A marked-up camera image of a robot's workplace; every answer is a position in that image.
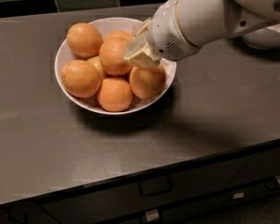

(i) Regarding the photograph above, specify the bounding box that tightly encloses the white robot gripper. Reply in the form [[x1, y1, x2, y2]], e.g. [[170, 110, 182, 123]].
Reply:
[[123, 0, 200, 68]]

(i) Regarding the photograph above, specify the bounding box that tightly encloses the white bowl with oranges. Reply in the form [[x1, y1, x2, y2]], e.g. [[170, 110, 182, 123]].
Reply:
[[54, 17, 176, 116]]

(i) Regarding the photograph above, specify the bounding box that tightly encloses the white paper in bowl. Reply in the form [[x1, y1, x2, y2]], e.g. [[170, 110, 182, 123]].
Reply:
[[131, 22, 144, 36]]

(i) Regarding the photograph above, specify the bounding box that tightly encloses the dark drawer front left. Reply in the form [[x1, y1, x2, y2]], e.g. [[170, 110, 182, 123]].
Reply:
[[37, 157, 246, 224]]

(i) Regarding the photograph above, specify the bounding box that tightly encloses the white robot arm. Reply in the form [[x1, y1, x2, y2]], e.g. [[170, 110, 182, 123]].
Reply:
[[123, 0, 280, 67]]

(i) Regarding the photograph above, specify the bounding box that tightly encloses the small hidden middle orange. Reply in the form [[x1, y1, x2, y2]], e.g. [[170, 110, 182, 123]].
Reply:
[[88, 56, 107, 79]]

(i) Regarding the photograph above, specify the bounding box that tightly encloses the white bowl with strawberries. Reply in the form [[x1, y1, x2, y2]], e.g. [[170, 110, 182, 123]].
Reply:
[[242, 26, 280, 49]]

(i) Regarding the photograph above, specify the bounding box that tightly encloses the dark drawer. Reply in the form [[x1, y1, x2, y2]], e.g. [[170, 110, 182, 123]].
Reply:
[[37, 157, 246, 224], [228, 147, 280, 188]]

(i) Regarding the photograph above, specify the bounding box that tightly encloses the dark drawer front right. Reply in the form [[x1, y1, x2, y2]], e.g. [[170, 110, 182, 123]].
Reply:
[[228, 147, 280, 188]]

